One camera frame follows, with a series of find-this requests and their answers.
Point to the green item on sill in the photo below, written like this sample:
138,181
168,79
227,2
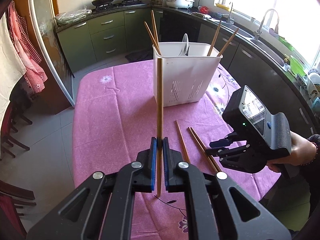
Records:
285,43

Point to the yellow tray on sill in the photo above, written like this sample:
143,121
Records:
222,6

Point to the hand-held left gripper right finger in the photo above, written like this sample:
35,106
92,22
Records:
165,165

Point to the green lower kitchen cabinets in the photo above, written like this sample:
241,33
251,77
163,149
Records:
107,35

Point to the small steel faucet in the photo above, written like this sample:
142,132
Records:
229,18

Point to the dishes in drying rack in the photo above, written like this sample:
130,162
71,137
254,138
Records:
313,85

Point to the dark floor mat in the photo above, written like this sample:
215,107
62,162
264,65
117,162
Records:
138,55

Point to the white hanging cloth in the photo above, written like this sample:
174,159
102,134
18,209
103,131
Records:
8,67

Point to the red item on counter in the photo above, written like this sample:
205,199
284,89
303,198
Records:
203,10

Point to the gas stove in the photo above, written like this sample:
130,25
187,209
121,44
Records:
120,5

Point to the sliding glass door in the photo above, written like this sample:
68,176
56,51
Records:
50,50

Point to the kitchen window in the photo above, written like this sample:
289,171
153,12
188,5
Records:
287,5

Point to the purple floral tablecloth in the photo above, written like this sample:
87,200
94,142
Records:
112,120

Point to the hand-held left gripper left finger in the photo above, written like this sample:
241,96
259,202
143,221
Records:
154,165

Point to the steel kitchen sink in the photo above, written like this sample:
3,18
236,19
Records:
265,47

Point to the dark wooden chair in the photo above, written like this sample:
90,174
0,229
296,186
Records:
12,135
12,205

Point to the person's right hand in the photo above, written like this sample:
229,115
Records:
300,152

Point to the white plastic utensil holder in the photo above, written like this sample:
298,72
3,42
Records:
190,75

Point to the red checkered apron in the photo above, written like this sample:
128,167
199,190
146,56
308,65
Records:
27,55

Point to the clear plastic bag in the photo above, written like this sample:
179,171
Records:
72,17

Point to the clear plastic spoon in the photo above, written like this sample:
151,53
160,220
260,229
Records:
185,42

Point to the tall steel faucet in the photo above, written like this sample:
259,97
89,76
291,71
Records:
258,27

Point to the person's right forearm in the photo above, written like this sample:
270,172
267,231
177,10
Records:
318,140

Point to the green plastic basket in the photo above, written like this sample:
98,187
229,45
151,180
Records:
297,66

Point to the dark cabinets under sink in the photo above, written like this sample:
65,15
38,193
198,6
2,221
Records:
250,62

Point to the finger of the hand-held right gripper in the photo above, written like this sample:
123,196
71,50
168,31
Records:
220,152
222,142

